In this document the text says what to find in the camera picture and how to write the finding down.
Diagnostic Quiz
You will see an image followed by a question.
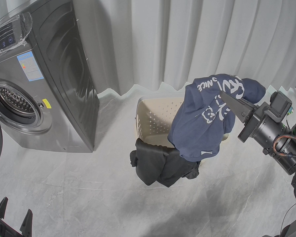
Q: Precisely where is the black garment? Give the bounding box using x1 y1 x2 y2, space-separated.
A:
130 138 201 188

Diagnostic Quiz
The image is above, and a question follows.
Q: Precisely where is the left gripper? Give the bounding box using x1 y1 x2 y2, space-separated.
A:
0 197 33 237

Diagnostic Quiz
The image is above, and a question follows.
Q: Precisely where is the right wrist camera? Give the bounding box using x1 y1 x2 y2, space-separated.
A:
269 91 293 123

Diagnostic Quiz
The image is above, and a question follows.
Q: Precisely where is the white curtain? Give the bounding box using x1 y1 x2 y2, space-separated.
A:
0 0 296 96

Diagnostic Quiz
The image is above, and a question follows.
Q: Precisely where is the dark blue T-shirt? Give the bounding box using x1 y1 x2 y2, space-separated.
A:
167 74 266 162

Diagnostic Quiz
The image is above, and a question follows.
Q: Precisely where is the cream laundry basket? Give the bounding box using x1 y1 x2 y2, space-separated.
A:
134 97 230 158

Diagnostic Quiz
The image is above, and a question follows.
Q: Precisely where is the black cable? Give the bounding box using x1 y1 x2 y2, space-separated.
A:
281 200 296 237

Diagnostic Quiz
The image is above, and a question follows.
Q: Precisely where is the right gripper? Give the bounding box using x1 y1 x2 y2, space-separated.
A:
220 91 291 154

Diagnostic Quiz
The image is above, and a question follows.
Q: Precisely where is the grey washing machine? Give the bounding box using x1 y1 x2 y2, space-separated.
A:
0 0 100 154

